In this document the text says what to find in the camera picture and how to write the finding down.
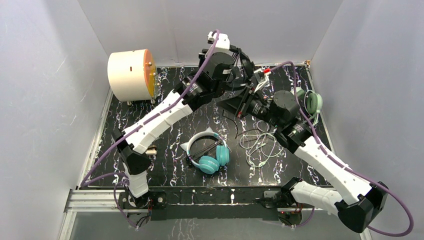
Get teal cat-ear headphones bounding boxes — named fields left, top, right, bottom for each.
left=180, top=127, right=230, bottom=175

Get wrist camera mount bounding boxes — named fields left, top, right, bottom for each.
left=253, top=68, right=271, bottom=93
left=207, top=31, right=230, bottom=54

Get cream cylindrical drum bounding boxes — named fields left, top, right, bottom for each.
left=107, top=48, right=157, bottom=102

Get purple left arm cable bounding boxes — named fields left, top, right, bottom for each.
left=80, top=29, right=222, bottom=229

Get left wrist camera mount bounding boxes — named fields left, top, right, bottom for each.
left=207, top=31, right=230, bottom=54

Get green headphones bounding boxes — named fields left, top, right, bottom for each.
left=290, top=87, right=323, bottom=116

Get small tan white clip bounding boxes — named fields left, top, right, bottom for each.
left=145, top=145, right=158, bottom=156

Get black headphones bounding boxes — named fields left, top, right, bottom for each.
left=229, top=44, right=255, bottom=85

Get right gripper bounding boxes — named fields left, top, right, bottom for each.
left=215, top=86, right=282, bottom=129

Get green headphone cable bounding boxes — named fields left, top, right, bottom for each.
left=239, top=112, right=320, bottom=169

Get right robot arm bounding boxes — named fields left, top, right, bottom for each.
left=217, top=87, right=387, bottom=233

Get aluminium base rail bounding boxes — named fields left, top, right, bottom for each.
left=59, top=186, right=372, bottom=240

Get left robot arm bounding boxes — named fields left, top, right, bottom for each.
left=113, top=52, right=239, bottom=208

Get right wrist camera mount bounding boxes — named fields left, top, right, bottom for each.
left=253, top=68, right=271, bottom=93

